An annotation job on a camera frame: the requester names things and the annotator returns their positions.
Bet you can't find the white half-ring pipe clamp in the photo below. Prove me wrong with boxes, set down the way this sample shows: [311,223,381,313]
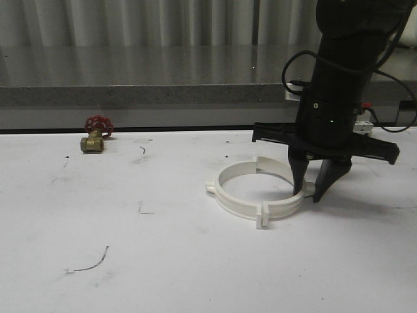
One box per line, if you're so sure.
[205,160,263,229]
[255,156,315,229]

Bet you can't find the black cable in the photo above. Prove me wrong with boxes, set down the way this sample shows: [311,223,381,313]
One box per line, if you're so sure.
[281,0,417,133]

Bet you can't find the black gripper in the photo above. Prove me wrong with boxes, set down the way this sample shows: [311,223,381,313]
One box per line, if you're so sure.
[252,95,399,203]

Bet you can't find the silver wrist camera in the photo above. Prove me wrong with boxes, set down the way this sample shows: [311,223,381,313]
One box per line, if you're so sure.
[285,79,309,102]

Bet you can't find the white circuit breaker red switch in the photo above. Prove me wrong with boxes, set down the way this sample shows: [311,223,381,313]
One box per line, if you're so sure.
[353,102,374,136]

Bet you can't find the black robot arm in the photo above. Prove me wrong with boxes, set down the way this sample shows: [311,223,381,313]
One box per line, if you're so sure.
[252,1,416,201]

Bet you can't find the brass valve red handwheel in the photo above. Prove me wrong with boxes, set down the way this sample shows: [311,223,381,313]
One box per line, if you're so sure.
[80,115,114,153]

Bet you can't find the grey stone counter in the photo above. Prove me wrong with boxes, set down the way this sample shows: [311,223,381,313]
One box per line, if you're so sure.
[0,44,417,131]

